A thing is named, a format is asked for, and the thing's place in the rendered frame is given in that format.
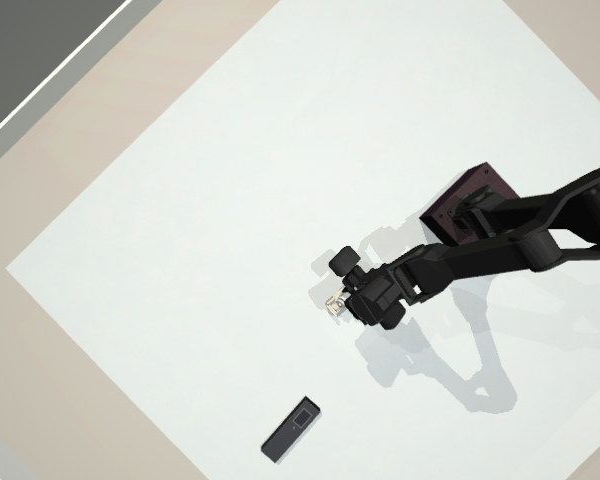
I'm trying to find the grey and black battery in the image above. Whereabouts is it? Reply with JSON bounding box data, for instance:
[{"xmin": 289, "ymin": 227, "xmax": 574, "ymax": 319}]
[{"xmin": 336, "ymin": 286, "xmax": 358, "ymax": 308}]

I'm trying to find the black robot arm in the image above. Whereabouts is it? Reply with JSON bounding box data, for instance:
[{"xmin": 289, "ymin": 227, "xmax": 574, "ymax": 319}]
[{"xmin": 344, "ymin": 168, "xmax": 600, "ymax": 326}]

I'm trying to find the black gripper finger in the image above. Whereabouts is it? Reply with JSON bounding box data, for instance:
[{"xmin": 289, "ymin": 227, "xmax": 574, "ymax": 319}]
[{"xmin": 342, "ymin": 265, "xmax": 360, "ymax": 292}]

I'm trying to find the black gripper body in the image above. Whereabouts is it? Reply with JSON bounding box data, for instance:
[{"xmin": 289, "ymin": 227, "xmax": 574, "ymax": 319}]
[{"xmin": 329, "ymin": 246, "xmax": 406, "ymax": 330}]

